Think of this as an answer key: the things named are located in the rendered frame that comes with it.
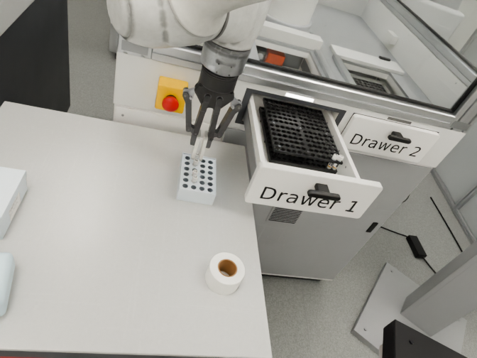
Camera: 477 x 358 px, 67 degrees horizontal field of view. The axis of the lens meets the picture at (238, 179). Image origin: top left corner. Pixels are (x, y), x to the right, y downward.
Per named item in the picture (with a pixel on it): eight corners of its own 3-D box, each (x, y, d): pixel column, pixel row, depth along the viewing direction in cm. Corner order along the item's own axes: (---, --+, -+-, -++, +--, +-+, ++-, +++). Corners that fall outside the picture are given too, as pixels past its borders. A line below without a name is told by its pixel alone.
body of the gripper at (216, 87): (199, 71, 68) (190, 111, 74) (243, 82, 69) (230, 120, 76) (201, 53, 73) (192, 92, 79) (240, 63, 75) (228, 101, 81)
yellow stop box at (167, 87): (182, 116, 91) (188, 91, 86) (153, 110, 89) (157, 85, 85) (183, 104, 95) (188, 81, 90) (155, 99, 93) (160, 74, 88)
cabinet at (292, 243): (329, 289, 171) (439, 169, 118) (102, 268, 145) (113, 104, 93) (293, 157, 239) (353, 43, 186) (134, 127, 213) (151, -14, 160)
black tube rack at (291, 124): (331, 181, 90) (343, 163, 86) (265, 170, 86) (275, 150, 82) (311, 128, 106) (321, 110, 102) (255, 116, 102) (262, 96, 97)
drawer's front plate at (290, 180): (359, 219, 86) (384, 187, 79) (243, 202, 79) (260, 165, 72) (356, 213, 87) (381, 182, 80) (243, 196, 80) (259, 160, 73)
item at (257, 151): (353, 208, 86) (367, 191, 82) (252, 192, 79) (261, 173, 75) (316, 113, 114) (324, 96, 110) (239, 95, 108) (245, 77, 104)
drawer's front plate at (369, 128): (418, 163, 114) (441, 136, 106) (337, 146, 106) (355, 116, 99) (416, 159, 115) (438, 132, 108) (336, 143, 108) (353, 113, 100)
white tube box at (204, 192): (211, 205, 83) (216, 194, 81) (176, 199, 81) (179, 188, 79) (212, 169, 92) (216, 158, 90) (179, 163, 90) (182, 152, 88)
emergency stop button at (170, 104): (177, 114, 88) (179, 101, 85) (160, 111, 87) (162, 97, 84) (177, 108, 90) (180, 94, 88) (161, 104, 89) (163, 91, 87)
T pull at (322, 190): (338, 202, 76) (342, 197, 75) (306, 197, 74) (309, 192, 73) (334, 190, 78) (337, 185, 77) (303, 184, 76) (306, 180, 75)
